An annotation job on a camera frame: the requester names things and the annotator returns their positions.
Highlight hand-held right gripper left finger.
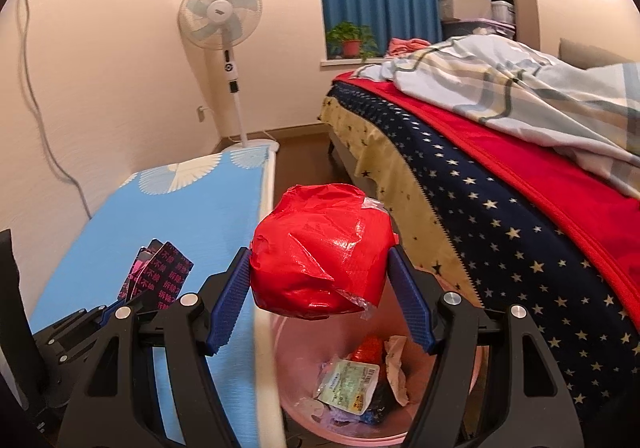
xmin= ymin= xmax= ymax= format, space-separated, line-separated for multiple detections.
xmin=55 ymin=245 xmax=252 ymax=448

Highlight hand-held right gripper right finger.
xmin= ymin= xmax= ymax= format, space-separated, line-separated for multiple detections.
xmin=387 ymin=245 xmax=586 ymax=448

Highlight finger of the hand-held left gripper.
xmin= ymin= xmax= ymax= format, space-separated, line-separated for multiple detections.
xmin=70 ymin=303 xmax=121 ymax=345

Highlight white wrapper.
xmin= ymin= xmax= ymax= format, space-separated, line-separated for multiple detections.
xmin=384 ymin=335 xmax=417 ymax=405

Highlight black pink printed packet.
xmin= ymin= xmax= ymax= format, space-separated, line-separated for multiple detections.
xmin=116 ymin=239 xmax=195 ymax=315

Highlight black red snack packet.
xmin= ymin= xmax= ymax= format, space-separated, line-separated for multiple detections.
xmin=372 ymin=380 xmax=401 ymax=411

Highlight pink plastic bin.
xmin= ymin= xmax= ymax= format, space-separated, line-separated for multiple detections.
xmin=270 ymin=313 xmax=488 ymax=446

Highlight small red wrapper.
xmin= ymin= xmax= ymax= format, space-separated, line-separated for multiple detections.
xmin=250 ymin=183 xmax=397 ymax=319

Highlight green white packet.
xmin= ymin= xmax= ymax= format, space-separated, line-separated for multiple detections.
xmin=313 ymin=359 xmax=381 ymax=416

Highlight bed with starry cover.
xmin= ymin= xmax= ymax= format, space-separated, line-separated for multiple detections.
xmin=317 ymin=81 xmax=640 ymax=424

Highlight blue patterned table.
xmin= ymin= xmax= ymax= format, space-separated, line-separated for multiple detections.
xmin=30 ymin=148 xmax=266 ymax=448

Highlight red blanket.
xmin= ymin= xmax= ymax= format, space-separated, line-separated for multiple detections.
xmin=330 ymin=71 xmax=640 ymax=289

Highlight light plaid quilt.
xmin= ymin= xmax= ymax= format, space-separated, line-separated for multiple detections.
xmin=356 ymin=35 xmax=640 ymax=196

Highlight pink folded clothes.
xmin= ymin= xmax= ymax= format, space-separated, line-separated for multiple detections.
xmin=387 ymin=37 xmax=432 ymax=56

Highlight potted green plant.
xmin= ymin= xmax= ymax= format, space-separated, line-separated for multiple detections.
xmin=326 ymin=22 xmax=380 ymax=62

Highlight clear storage box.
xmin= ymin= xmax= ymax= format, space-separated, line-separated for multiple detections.
xmin=442 ymin=18 xmax=516 ymax=40

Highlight white standing fan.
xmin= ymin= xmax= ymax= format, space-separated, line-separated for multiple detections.
xmin=178 ymin=0 xmax=281 ymax=151

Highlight grey cardboard box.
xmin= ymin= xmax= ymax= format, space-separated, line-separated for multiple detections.
xmin=437 ymin=0 xmax=493 ymax=22

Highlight beige headboard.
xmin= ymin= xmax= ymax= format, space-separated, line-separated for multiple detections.
xmin=559 ymin=37 xmax=636 ymax=69

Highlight grey wall cable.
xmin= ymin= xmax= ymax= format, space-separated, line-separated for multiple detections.
xmin=16 ymin=0 xmax=94 ymax=220

